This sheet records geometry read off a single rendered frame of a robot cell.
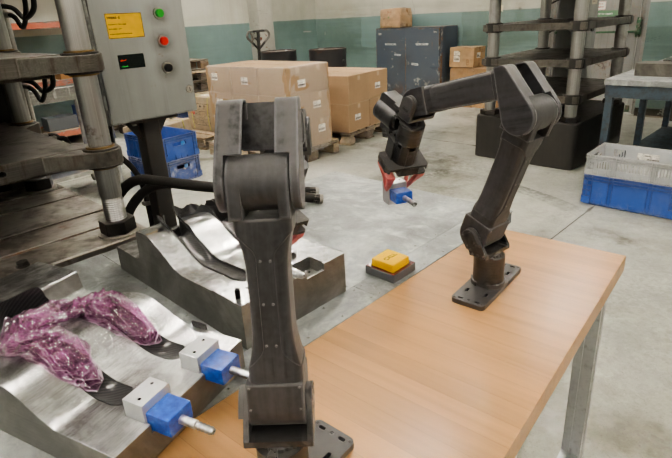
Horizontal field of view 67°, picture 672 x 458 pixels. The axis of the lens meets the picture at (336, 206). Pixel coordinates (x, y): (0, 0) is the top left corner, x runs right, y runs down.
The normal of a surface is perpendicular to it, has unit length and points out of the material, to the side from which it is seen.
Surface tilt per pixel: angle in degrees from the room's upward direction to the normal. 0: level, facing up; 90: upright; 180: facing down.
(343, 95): 90
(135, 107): 90
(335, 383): 0
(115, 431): 0
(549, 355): 0
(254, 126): 77
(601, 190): 91
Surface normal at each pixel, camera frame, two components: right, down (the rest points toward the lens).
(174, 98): 0.72, 0.21
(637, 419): -0.05, -0.94
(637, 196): -0.68, 0.31
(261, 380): -0.02, 0.22
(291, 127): -0.04, -0.31
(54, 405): 0.35, -0.79
